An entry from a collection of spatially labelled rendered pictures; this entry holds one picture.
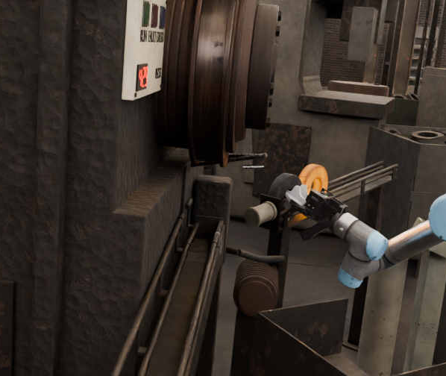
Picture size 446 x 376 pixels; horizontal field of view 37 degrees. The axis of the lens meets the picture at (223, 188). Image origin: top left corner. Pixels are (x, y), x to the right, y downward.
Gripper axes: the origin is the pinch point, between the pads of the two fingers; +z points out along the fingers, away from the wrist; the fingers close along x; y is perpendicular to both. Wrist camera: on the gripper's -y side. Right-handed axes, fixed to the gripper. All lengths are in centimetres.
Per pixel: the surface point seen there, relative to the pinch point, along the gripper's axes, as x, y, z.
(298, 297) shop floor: -89, -82, 20
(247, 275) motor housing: 26.2, -16.0, -12.3
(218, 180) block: 35.0, 8.2, 2.3
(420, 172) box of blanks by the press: -159, -19, 17
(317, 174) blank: -14.9, 5.3, 0.4
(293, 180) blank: -0.8, 5.0, 0.3
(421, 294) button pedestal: -41, -22, -41
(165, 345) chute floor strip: 89, 2, -36
